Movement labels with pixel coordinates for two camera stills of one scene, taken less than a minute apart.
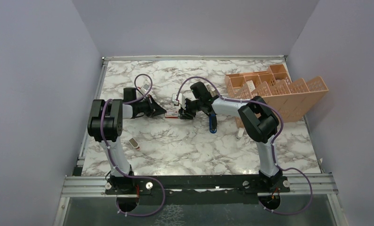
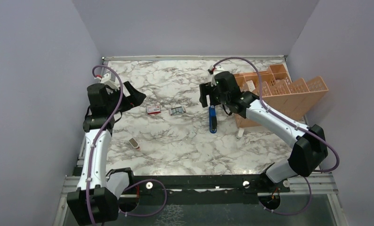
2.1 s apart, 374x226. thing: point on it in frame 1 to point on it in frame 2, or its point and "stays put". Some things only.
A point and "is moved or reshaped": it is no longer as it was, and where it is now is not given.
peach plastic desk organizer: [291, 100] stays put
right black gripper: [186, 113] to [206, 89]
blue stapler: [213, 123] stays put
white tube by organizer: [240, 133] stays put
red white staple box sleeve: [172, 114] is moved or reshaped
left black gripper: [154, 108] to [135, 99]
